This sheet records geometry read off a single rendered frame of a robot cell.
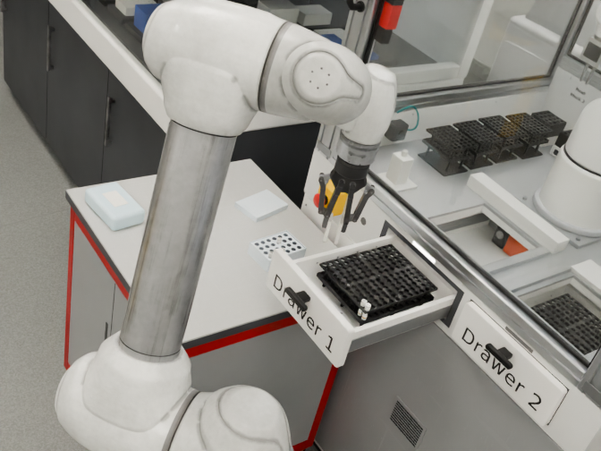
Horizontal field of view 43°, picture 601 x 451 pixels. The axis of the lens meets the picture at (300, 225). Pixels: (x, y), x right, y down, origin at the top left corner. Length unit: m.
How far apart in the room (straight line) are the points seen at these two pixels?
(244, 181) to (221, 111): 1.19
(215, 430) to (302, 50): 0.58
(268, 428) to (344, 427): 1.14
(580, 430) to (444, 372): 0.38
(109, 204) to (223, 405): 0.92
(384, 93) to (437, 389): 0.77
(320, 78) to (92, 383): 0.60
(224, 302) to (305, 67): 0.93
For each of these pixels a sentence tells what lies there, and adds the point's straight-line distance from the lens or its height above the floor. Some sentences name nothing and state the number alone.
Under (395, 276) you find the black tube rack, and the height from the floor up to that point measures 0.90.
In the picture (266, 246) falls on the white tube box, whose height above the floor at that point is 0.79.
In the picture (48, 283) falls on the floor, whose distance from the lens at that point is 3.00.
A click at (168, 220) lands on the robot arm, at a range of 1.15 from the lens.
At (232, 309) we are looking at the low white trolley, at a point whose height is 0.76.
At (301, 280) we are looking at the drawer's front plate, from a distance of 1.69.
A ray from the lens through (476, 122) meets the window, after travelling 1.71.
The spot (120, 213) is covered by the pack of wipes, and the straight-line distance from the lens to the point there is 1.99.
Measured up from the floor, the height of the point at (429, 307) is 0.89.
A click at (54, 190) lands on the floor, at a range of 3.47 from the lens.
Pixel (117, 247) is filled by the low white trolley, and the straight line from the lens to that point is 1.95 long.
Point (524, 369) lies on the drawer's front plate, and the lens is 1.73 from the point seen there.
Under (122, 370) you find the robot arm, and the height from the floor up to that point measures 1.07.
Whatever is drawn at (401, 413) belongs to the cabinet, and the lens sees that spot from 2.11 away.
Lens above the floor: 1.98
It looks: 35 degrees down
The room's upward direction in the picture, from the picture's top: 14 degrees clockwise
